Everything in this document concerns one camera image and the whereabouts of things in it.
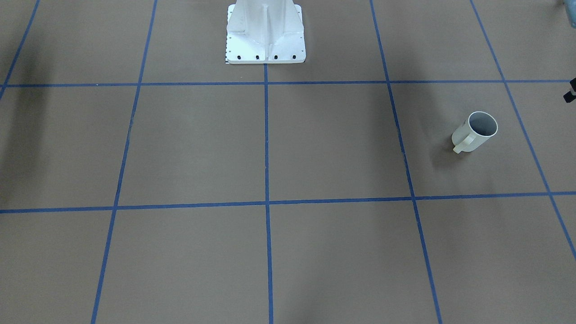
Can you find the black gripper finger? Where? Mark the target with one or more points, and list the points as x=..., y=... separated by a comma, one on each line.
x=570, y=96

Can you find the white mug grey inside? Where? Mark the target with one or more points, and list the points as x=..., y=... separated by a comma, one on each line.
x=477, y=128

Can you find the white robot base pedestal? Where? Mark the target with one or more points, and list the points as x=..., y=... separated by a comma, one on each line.
x=265, y=32

